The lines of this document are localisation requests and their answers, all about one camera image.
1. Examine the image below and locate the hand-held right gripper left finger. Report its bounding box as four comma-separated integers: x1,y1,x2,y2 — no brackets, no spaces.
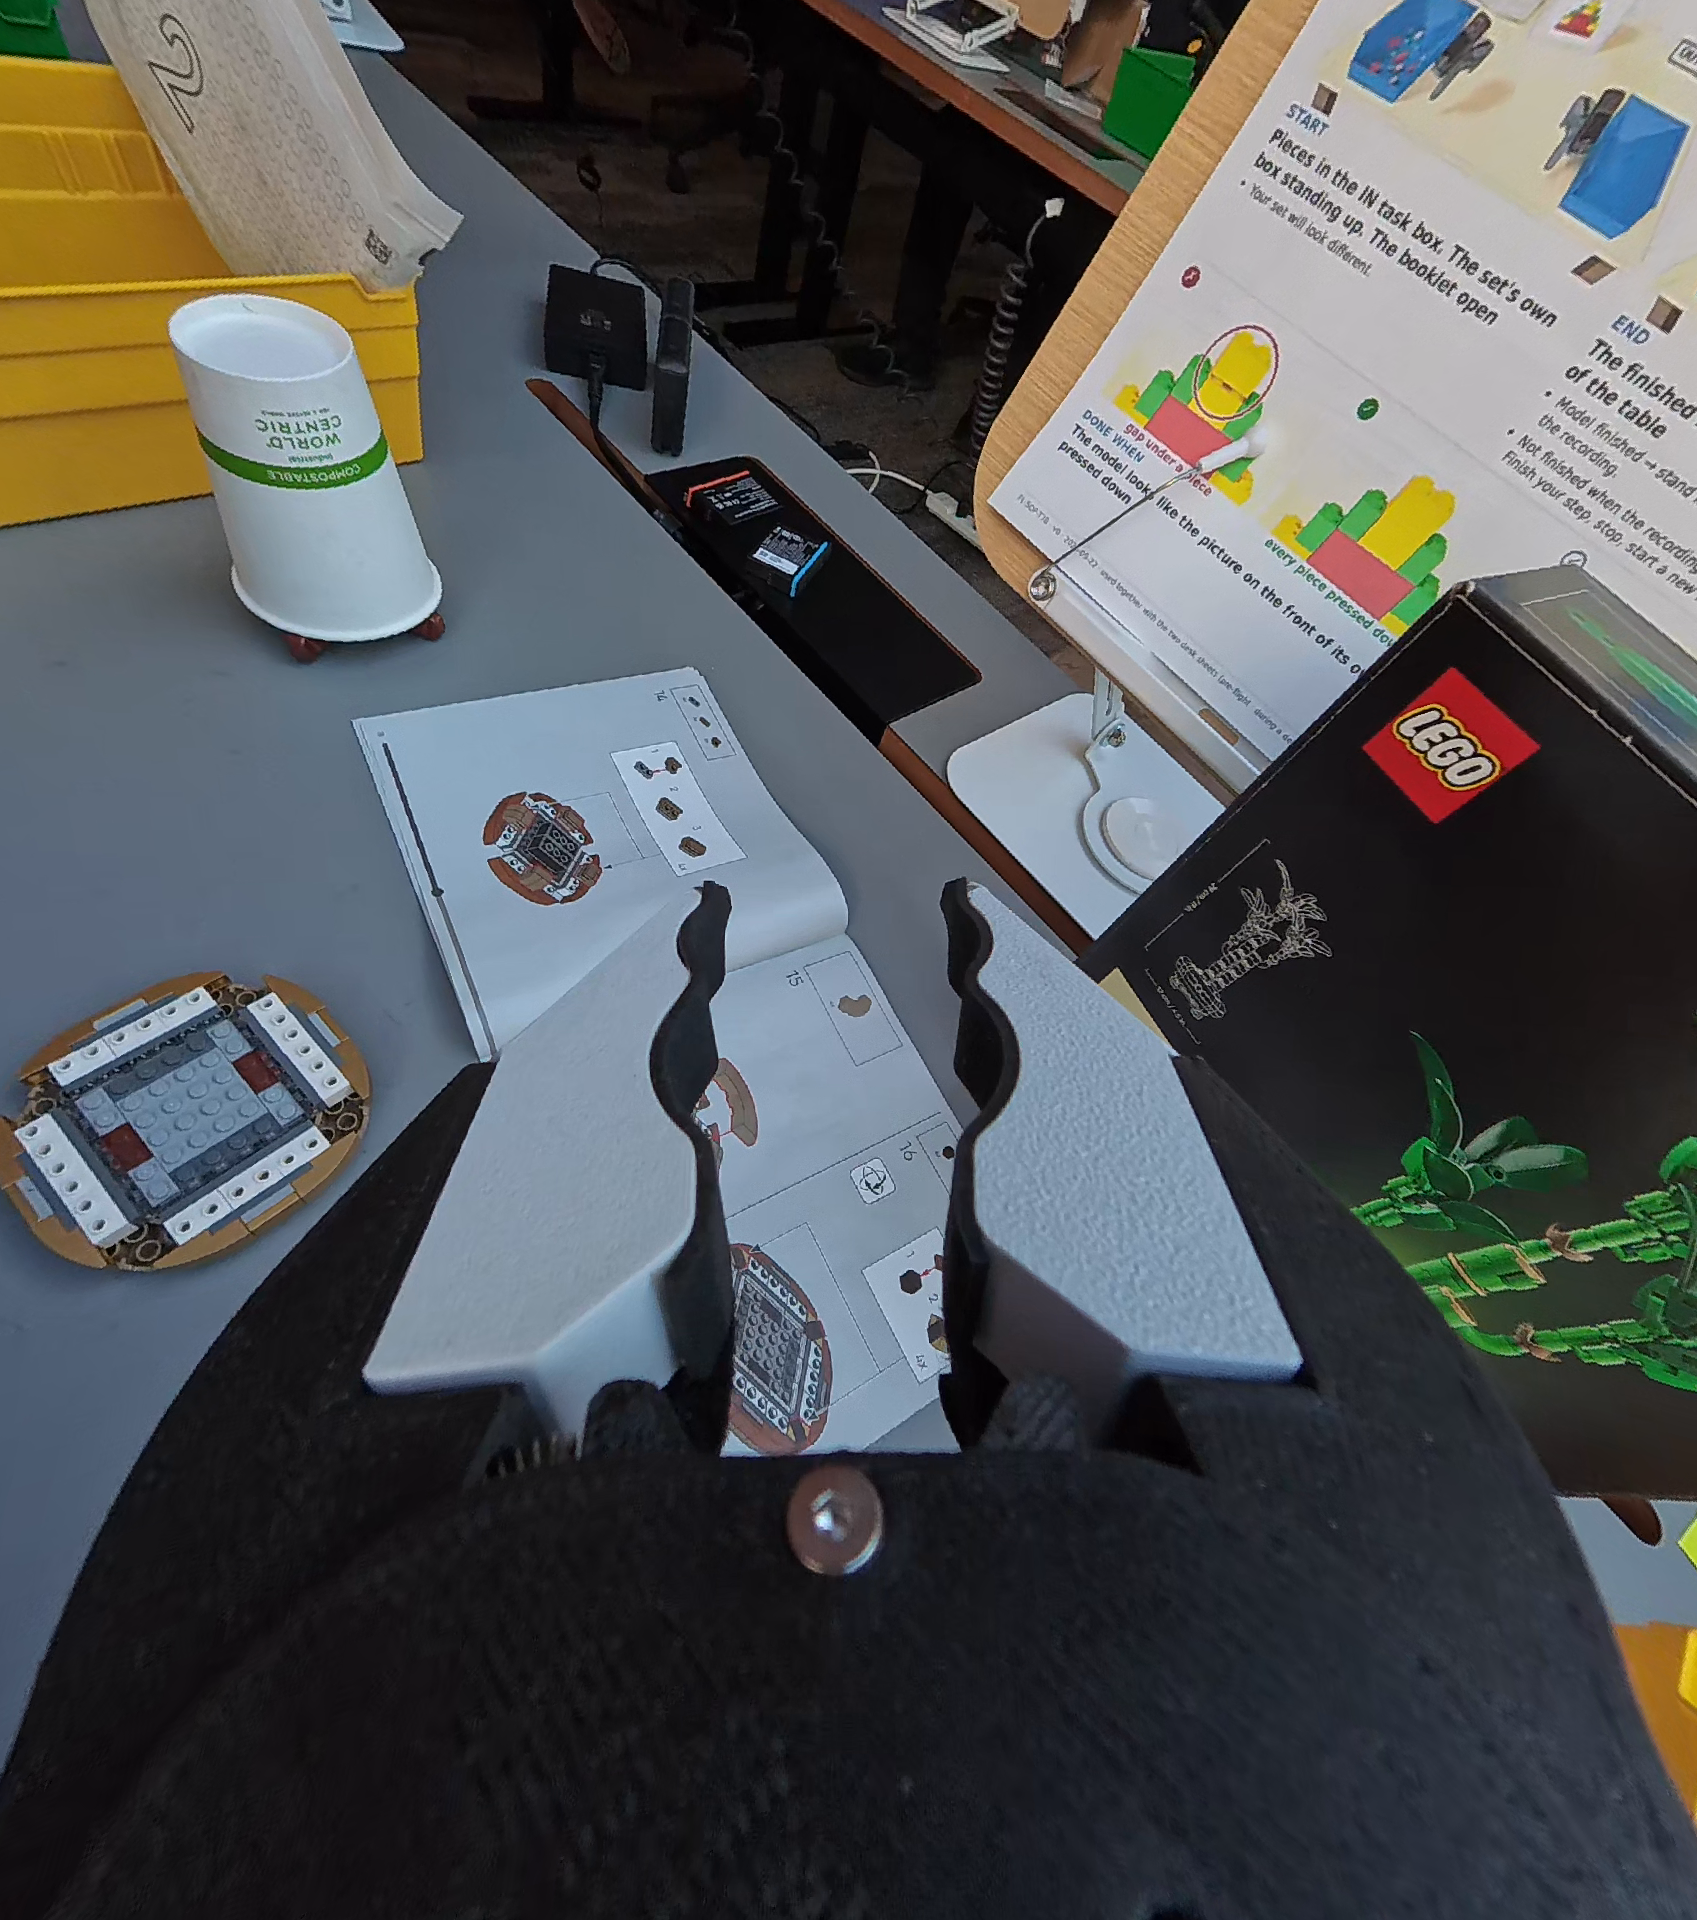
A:
362,881,739,1454

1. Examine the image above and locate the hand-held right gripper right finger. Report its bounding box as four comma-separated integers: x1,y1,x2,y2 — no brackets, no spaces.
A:
939,877,1307,1454

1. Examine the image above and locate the black lego set box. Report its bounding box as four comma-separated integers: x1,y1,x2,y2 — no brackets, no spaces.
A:
1081,570,1697,1502

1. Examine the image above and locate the round lego base model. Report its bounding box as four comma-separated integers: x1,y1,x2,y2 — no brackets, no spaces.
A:
0,972,373,1272

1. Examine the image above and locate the open instruction booklet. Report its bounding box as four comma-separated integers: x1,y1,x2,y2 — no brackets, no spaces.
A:
353,665,971,1458

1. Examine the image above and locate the white document stand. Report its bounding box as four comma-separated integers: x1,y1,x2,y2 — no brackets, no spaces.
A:
947,665,1232,940

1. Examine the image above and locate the black desk tray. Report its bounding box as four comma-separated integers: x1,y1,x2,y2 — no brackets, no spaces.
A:
644,456,983,738

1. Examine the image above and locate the white paper cup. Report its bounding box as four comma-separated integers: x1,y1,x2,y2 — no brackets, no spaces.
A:
167,293,444,647

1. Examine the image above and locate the orange-edged black battery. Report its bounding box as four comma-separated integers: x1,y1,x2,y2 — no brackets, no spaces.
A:
680,467,791,530

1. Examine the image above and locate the black rectangular box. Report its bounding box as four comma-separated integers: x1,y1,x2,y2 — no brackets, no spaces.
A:
651,276,697,456

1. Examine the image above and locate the black power adapter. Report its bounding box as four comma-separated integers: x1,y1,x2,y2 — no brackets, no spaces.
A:
542,262,652,396

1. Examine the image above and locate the printed instruction sheet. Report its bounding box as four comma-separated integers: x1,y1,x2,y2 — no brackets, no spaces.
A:
987,0,1697,752

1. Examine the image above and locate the large crumpled paper bag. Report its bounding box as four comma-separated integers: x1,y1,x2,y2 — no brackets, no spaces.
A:
82,0,464,293

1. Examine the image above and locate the grey desk with wood edge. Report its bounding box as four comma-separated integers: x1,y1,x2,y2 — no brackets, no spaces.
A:
802,0,1134,216

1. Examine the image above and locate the black coiled cable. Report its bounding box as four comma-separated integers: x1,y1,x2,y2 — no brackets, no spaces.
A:
974,193,1073,440

